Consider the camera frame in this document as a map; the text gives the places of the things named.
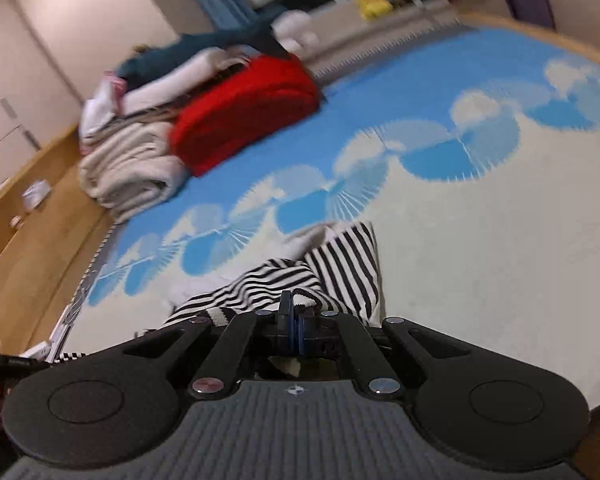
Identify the purple box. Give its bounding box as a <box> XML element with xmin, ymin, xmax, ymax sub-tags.
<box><xmin>496</xmin><ymin>0</ymin><xmax>557</xmax><ymax>32</ymax></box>

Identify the blue cream printed blanket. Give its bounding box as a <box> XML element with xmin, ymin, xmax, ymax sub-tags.
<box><xmin>65</xmin><ymin>27</ymin><xmax>600</xmax><ymax>411</ymax></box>

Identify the grey mattress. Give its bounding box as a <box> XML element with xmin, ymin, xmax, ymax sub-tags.
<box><xmin>55</xmin><ymin>9</ymin><xmax>467</xmax><ymax>357</ymax></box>

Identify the white plush toy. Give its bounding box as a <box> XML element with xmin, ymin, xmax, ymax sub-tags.
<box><xmin>272</xmin><ymin>10</ymin><xmax>322</xmax><ymax>55</ymax></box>

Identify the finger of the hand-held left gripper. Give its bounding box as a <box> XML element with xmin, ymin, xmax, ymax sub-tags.
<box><xmin>0</xmin><ymin>356</ymin><xmax>51</xmax><ymax>374</ymax></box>

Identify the cream wardrobe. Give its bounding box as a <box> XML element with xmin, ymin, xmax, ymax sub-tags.
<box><xmin>0</xmin><ymin>0</ymin><xmax>216</xmax><ymax>196</ymax></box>

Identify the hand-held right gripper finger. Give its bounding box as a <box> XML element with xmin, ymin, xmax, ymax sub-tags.
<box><xmin>296</xmin><ymin>294</ymin><xmax>461</xmax><ymax>396</ymax></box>
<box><xmin>125</xmin><ymin>291</ymin><xmax>297</xmax><ymax>396</ymax></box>

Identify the pink white cloth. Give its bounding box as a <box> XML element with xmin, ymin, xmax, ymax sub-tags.
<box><xmin>79</xmin><ymin>72</ymin><xmax>129</xmax><ymax>142</ymax></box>

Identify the wooden bed frame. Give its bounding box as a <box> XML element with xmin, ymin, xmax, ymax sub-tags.
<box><xmin>0</xmin><ymin>12</ymin><xmax>600</xmax><ymax>357</ymax></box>

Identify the cream folded blanket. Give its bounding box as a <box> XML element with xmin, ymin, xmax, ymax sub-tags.
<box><xmin>78</xmin><ymin>121</ymin><xmax>192</xmax><ymax>224</ymax></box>

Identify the red folded blanket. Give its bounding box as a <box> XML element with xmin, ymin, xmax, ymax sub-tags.
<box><xmin>170</xmin><ymin>54</ymin><xmax>324</xmax><ymax>179</ymax></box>

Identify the black white striped garment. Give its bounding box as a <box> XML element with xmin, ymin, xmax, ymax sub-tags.
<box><xmin>140</xmin><ymin>221</ymin><xmax>385</xmax><ymax>356</ymax></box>

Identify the white folded cloth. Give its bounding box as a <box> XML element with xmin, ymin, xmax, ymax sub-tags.
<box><xmin>124</xmin><ymin>49</ymin><xmax>252</xmax><ymax>117</ymax></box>

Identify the small white box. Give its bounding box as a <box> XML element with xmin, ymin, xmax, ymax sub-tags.
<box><xmin>22</xmin><ymin>181</ymin><xmax>52</xmax><ymax>209</ymax></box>

